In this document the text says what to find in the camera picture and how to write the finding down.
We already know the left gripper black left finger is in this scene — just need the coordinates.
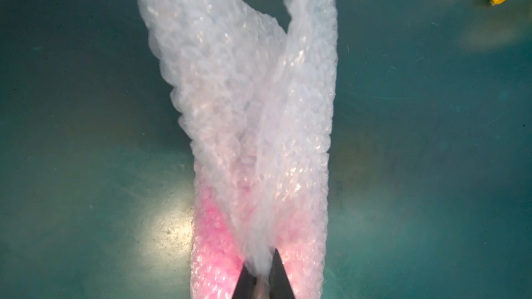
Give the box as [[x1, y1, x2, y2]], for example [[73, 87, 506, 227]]
[[232, 264, 258, 299]]

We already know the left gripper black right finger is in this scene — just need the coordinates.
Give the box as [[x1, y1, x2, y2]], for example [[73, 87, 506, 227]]
[[269, 249, 295, 299]]

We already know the pink plastic wine glass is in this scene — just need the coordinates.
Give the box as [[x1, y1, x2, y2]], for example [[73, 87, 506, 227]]
[[191, 174, 328, 298]]

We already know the bubble wrap sheet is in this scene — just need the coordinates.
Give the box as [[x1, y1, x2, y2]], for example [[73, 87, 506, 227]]
[[138, 0, 338, 298]]

